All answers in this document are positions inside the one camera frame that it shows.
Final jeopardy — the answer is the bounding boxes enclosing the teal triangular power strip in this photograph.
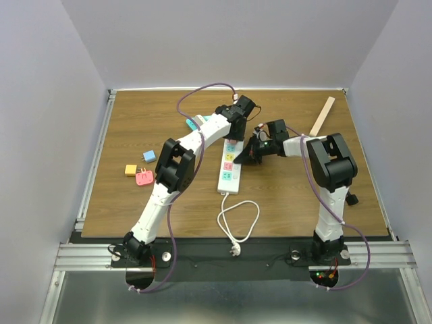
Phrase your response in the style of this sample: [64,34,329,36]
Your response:
[186,118,203,131]

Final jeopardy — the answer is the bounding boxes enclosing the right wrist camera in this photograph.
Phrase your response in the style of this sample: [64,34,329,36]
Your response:
[254,123,270,142]

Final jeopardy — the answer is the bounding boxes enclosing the white power cord with plug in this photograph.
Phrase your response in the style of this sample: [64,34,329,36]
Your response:
[217,192,261,258]

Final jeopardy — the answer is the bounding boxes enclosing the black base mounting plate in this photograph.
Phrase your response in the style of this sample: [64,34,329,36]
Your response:
[111,238,351,282]

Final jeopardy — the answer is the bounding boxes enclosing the white multicolour power strip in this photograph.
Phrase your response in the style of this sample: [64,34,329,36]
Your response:
[217,139,244,195]

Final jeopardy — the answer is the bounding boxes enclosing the yellow charger plug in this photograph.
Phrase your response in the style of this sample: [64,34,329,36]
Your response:
[124,164,141,177]

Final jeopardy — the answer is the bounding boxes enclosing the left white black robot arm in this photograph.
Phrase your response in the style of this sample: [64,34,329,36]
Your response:
[122,95,256,266]

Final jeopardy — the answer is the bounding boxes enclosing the blue charger plug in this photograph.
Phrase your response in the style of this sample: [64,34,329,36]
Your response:
[141,150,157,163]

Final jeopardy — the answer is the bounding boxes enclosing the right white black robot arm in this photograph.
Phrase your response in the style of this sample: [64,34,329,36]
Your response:
[234,119,358,263]

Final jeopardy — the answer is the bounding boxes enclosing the white grey adapter plug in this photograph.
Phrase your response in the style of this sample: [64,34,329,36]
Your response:
[194,115,211,126]

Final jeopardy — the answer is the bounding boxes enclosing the pink multi-socket adapter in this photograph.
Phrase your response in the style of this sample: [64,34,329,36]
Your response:
[135,169,155,186]

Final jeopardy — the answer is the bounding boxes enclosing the aluminium frame rail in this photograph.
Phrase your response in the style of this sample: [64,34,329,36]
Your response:
[39,89,117,323]

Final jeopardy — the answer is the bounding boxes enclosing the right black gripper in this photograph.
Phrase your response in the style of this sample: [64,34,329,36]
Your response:
[234,135,275,165]

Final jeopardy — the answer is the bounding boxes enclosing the beige wooden power strip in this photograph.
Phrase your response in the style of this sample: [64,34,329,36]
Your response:
[309,97,335,137]

